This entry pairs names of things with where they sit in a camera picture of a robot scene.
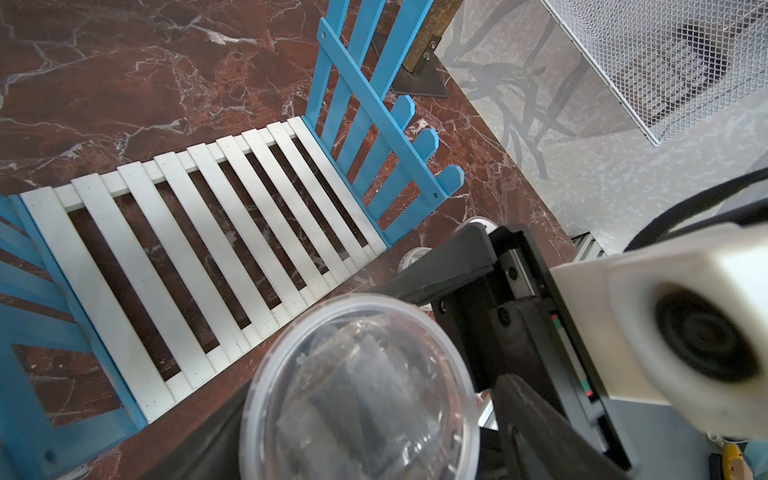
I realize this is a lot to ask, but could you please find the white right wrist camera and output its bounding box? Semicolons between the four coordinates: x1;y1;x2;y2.
551;224;767;440

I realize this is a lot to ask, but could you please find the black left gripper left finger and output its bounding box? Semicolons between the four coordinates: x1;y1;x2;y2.
142;385;249;480

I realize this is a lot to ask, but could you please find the pink blossom artificial tree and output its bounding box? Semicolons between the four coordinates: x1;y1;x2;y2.
391;0;463;98

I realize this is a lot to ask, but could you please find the clear plastic seed container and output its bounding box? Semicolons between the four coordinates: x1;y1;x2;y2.
239;294;480;479

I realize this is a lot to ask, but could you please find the flower label jar right rear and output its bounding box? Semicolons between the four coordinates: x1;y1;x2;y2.
454;216;498;234

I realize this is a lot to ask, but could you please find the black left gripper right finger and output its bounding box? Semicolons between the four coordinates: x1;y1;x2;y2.
492;374;628;479

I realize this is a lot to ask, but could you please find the blue and white wooden shelf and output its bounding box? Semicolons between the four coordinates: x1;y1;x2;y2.
1;1;464;479

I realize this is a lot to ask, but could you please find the white wire mesh basket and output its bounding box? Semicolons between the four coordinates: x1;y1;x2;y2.
543;1;767;146

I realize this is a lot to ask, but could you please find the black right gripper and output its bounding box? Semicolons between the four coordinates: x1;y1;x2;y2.
369;225;636;471

